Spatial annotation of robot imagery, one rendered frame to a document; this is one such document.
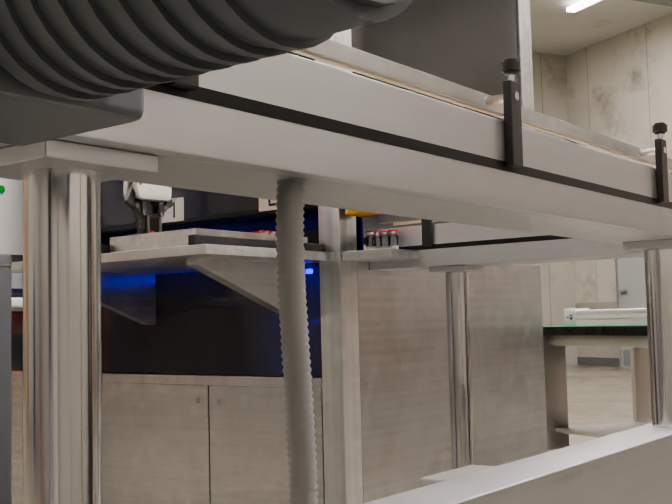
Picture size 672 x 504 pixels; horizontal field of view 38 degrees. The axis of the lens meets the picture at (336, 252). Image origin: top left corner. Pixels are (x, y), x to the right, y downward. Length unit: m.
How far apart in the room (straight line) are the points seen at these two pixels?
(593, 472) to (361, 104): 0.63
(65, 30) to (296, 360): 0.42
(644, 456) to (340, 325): 0.90
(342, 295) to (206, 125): 1.48
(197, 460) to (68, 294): 1.84
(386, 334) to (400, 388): 0.14
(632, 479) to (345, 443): 0.90
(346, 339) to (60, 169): 1.55
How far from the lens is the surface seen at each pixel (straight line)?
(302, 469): 0.77
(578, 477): 1.22
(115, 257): 2.04
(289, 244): 0.76
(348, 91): 0.81
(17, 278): 2.83
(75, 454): 0.64
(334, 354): 2.14
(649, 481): 1.45
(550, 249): 1.99
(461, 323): 2.14
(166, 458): 2.54
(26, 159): 0.62
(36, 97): 0.46
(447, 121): 0.94
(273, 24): 0.35
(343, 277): 2.14
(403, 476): 2.34
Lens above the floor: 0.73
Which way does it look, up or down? 4 degrees up
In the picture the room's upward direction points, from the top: 1 degrees counter-clockwise
